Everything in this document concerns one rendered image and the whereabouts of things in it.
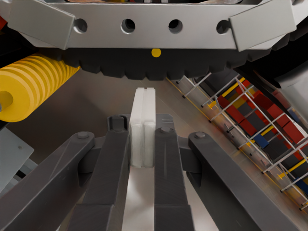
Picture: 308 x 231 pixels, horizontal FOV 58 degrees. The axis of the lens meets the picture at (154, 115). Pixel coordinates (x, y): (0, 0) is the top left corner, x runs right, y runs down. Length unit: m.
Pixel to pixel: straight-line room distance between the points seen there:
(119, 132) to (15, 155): 0.59
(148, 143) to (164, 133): 0.02
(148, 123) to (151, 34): 0.13
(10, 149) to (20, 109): 0.41
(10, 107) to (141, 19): 0.17
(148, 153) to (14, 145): 0.60
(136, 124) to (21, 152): 0.60
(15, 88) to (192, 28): 0.19
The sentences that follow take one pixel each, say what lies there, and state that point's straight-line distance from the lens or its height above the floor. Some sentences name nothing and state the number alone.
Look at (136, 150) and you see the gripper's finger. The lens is 0.16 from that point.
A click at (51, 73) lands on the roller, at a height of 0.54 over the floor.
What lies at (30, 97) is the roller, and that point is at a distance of 0.32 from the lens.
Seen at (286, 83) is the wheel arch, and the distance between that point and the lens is 0.49.
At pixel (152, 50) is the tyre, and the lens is 0.36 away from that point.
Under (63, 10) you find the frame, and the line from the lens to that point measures 0.28.
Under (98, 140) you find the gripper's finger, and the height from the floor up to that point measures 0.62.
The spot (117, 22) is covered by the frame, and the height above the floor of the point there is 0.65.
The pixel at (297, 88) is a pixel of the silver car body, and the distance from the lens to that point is 0.50.
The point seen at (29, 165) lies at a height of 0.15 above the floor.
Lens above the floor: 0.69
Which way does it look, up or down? 16 degrees down
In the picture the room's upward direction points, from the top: 48 degrees clockwise
